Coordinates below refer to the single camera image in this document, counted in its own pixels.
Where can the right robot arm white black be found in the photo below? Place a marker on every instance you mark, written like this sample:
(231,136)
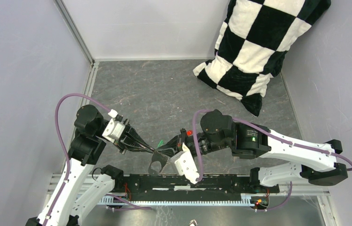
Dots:
(315,162)

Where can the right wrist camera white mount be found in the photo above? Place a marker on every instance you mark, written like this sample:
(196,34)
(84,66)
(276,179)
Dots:
(183,162)

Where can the green capped key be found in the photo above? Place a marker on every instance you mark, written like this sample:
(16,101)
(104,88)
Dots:
(160,143)

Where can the red capped key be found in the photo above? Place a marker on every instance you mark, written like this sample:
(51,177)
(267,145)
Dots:
(189,133)

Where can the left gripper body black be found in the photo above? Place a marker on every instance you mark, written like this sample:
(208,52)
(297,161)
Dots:
(124,136)

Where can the aluminium corner frame post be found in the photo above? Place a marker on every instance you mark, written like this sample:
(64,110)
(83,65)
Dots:
(74,30)

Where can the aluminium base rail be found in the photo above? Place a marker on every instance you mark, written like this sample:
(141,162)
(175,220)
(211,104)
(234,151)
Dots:
(299,188)

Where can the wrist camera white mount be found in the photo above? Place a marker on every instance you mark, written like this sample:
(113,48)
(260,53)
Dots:
(114,128)
(183,162)

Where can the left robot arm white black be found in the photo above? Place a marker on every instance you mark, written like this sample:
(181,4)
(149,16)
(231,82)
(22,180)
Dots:
(92,132)

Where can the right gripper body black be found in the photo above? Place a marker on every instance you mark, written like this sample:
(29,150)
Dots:
(204,143)

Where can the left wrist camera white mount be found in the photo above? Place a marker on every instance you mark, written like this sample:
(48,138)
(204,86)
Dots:
(114,128)

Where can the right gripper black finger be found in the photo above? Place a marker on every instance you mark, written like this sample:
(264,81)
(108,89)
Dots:
(170,152)
(175,142)

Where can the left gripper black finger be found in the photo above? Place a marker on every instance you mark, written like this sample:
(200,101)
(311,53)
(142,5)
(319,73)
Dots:
(139,147)
(137,139)

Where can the white toothed cable duct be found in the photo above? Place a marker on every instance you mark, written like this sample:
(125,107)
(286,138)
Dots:
(244,200)

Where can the black white checkered blanket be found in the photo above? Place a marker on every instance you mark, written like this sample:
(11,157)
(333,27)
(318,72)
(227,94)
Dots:
(252,43)

